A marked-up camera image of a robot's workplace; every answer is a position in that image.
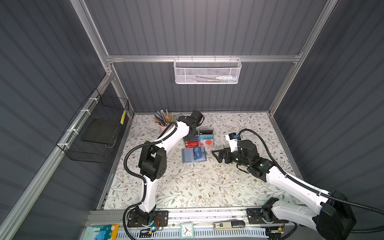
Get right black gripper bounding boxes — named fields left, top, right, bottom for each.
left=211, top=145, right=250, bottom=168

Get pink white circle card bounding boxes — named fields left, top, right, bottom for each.
left=200, top=139, right=214, bottom=146

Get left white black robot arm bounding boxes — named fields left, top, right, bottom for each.
left=135, top=110, right=205, bottom=225

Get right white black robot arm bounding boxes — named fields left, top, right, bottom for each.
left=212, top=139, right=357, bottom=240

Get black plain card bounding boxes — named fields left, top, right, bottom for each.
left=199, top=130, right=213, bottom=135

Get teal VIP card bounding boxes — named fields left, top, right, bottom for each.
left=200, top=135, right=214, bottom=140

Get red VIP card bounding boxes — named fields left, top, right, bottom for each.
left=185, top=140, right=200, bottom=148

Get coloured pencils bunch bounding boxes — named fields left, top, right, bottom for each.
left=154, top=110, right=175, bottom=127

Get pink pencil cup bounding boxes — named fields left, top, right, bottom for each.
left=160, top=125, right=168, bottom=133

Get pens in white basket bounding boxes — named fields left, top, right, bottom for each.
left=195, top=75, right=238, bottom=84

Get silver black label device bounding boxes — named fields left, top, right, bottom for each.
left=214, top=220, right=246, bottom=231

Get yellow tag on basket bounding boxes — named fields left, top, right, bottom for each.
left=120, top=110, right=126, bottom=125

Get small teal desk clock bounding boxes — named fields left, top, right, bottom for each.
left=180, top=223, right=195, bottom=239

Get black pad in basket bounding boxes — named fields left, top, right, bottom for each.
left=82, top=119, right=118, bottom=144

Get colourful booklet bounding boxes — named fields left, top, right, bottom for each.
left=82, top=225, right=119, bottom=240

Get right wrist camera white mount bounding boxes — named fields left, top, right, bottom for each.
left=226, top=133, right=239, bottom=153

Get white wire mesh basket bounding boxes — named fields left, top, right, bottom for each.
left=173, top=57, right=242, bottom=85

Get black wire wall basket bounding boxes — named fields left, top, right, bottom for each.
left=57, top=90, right=130, bottom=164

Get right black corrugated cable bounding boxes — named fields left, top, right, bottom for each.
left=237, top=128, right=384, bottom=234

